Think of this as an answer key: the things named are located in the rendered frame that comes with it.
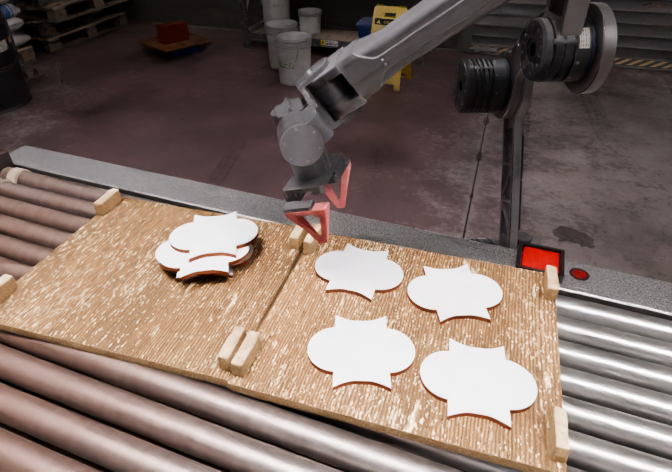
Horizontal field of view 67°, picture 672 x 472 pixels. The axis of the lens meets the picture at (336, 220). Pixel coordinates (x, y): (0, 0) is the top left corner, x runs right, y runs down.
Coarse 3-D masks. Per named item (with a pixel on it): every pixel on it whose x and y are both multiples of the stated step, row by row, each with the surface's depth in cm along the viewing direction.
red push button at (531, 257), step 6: (522, 252) 89; (528, 252) 89; (534, 252) 89; (540, 252) 89; (546, 252) 89; (552, 252) 89; (522, 258) 88; (528, 258) 87; (534, 258) 87; (540, 258) 87; (546, 258) 87; (552, 258) 87; (558, 258) 87; (522, 264) 86; (528, 264) 86; (534, 264) 86; (540, 264) 86; (546, 264) 86; (552, 264) 86; (558, 264) 86; (558, 270) 85
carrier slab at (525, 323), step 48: (336, 240) 90; (288, 288) 80; (528, 288) 80; (288, 336) 72; (432, 336) 72; (480, 336) 72; (528, 336) 72; (240, 384) 65; (288, 384) 65; (384, 432) 61; (432, 432) 60; (480, 432) 60; (528, 432) 60
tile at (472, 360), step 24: (432, 360) 67; (456, 360) 67; (480, 360) 67; (504, 360) 67; (432, 384) 64; (456, 384) 64; (480, 384) 64; (504, 384) 64; (528, 384) 64; (456, 408) 61; (480, 408) 61; (504, 408) 61; (528, 408) 62
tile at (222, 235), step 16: (192, 224) 87; (208, 224) 87; (224, 224) 87; (240, 224) 87; (176, 240) 84; (192, 240) 84; (208, 240) 84; (224, 240) 84; (240, 240) 84; (192, 256) 80; (208, 256) 81
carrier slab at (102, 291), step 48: (96, 240) 90; (144, 240) 90; (288, 240) 90; (48, 288) 80; (96, 288) 80; (144, 288) 80; (192, 288) 80; (240, 288) 80; (48, 336) 72; (96, 336) 72; (144, 336) 72; (192, 336) 72
